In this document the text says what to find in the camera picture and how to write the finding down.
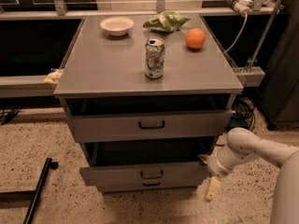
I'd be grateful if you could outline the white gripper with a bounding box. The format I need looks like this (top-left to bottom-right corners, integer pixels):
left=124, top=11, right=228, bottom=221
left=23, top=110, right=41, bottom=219
left=199, top=146, right=246, bottom=202

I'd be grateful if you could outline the green chip bag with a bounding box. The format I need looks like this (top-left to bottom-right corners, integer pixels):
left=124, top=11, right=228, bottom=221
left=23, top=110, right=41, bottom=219
left=143, top=11, right=190, bottom=33

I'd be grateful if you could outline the grey drawer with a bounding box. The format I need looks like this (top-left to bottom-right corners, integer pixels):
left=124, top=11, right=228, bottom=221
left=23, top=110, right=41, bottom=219
left=80, top=136, right=216, bottom=187
left=68, top=110, right=232, bottom=143
left=96, top=179, right=202, bottom=193

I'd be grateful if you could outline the white bowl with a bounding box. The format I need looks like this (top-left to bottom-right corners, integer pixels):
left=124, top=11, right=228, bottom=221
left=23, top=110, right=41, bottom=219
left=100, top=17, right=135, bottom=36

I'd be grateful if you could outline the white power strip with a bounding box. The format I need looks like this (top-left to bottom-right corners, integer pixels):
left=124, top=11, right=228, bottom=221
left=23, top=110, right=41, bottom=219
left=225, top=0, right=252, bottom=16

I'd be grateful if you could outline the grey drawer cabinet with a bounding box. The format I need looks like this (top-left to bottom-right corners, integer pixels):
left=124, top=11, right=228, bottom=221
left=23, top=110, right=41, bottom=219
left=52, top=13, right=244, bottom=194

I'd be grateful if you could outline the orange fruit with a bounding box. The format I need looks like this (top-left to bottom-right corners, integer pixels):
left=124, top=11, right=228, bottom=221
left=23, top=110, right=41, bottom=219
left=185, top=28, right=206, bottom=49

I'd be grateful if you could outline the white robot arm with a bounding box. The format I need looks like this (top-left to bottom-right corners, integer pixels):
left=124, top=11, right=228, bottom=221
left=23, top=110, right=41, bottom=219
left=200, top=127, right=299, bottom=224

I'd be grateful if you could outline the black cable bundle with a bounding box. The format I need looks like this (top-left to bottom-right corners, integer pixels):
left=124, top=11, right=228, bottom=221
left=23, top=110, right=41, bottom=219
left=225, top=96, right=256, bottom=133

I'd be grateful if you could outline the black metal bar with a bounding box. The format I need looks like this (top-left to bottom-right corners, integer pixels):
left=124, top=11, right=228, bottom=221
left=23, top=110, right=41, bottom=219
left=23, top=158, right=58, bottom=224

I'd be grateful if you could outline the green white soda can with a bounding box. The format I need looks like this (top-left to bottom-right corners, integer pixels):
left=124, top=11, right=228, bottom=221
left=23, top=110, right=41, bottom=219
left=144, top=37, right=165, bottom=79

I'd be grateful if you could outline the yellow crumpled wrapper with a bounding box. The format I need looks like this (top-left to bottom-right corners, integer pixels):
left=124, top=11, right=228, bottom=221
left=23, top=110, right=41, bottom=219
left=44, top=69, right=63, bottom=85

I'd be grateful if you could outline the white power cable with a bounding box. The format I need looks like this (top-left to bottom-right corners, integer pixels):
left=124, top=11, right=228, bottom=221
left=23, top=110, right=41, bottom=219
left=222, top=11, right=249, bottom=55

